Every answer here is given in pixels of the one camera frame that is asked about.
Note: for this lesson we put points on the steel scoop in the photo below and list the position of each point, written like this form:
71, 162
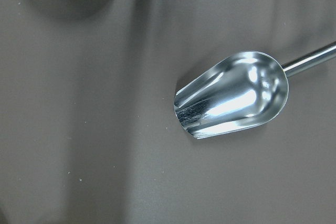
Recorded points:
245, 90

